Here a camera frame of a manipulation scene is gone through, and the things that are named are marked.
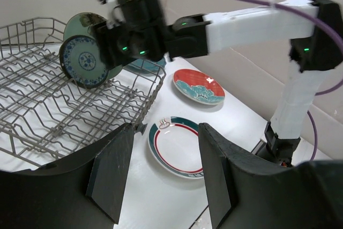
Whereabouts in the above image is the grey wire dish rack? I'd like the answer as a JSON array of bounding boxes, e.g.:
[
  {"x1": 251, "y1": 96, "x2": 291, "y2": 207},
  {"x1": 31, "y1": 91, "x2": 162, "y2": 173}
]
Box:
[{"x1": 1, "y1": 17, "x2": 166, "y2": 172}]

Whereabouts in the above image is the light green floral plate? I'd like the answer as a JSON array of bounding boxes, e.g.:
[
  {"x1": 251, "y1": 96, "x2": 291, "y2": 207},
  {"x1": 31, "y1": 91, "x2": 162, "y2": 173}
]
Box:
[{"x1": 63, "y1": 12, "x2": 106, "y2": 41}]

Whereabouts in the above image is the red teal floral plate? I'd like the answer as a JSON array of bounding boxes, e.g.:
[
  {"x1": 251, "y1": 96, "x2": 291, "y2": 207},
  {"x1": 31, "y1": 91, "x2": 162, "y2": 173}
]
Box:
[{"x1": 173, "y1": 69, "x2": 226, "y2": 105}]

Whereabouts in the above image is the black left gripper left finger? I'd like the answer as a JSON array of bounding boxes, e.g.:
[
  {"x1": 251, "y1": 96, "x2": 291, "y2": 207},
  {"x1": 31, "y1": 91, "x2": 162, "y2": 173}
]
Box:
[{"x1": 1, "y1": 123, "x2": 135, "y2": 228}]

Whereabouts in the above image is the white green rimmed plate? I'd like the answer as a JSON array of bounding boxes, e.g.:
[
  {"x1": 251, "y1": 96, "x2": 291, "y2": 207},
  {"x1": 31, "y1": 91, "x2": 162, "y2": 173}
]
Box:
[{"x1": 148, "y1": 116, "x2": 204, "y2": 180}]

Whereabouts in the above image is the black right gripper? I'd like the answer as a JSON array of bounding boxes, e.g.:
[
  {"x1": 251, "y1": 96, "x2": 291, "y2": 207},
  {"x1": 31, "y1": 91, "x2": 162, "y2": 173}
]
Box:
[{"x1": 93, "y1": 0, "x2": 170, "y2": 70}]

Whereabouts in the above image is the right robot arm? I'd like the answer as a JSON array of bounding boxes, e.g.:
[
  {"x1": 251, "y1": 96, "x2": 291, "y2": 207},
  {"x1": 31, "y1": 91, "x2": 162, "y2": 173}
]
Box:
[{"x1": 94, "y1": 0, "x2": 342, "y2": 228}]

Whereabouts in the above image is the teal scalloped plate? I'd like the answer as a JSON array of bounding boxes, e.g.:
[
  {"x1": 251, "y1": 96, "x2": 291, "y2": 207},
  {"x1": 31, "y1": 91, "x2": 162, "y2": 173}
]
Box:
[{"x1": 125, "y1": 58, "x2": 167, "y2": 75}]

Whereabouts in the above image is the blue patterned small plate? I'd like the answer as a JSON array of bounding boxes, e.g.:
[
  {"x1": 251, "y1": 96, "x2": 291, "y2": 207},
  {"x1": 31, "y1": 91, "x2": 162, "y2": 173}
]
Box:
[{"x1": 59, "y1": 35, "x2": 123, "y2": 89}]

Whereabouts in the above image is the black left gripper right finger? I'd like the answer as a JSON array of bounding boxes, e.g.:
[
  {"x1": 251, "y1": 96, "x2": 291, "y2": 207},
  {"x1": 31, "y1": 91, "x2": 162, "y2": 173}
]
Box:
[{"x1": 198, "y1": 123, "x2": 342, "y2": 228}]

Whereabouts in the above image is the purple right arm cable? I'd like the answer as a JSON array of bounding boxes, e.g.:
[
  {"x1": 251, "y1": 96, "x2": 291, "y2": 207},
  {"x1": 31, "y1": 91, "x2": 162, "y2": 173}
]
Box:
[{"x1": 99, "y1": 0, "x2": 343, "y2": 162}]

